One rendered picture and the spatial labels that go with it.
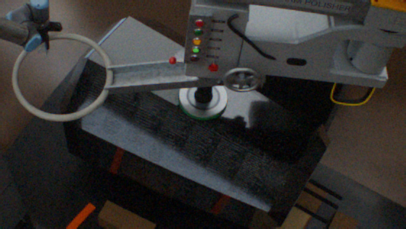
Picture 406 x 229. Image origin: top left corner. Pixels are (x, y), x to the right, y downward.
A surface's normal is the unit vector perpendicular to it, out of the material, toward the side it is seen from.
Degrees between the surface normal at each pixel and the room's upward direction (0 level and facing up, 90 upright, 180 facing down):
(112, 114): 45
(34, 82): 0
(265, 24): 4
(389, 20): 90
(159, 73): 15
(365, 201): 0
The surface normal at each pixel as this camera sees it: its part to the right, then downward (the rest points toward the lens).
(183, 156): -0.28, 0.11
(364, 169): 0.10, -0.54
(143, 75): -0.17, -0.55
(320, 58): -0.04, 0.83
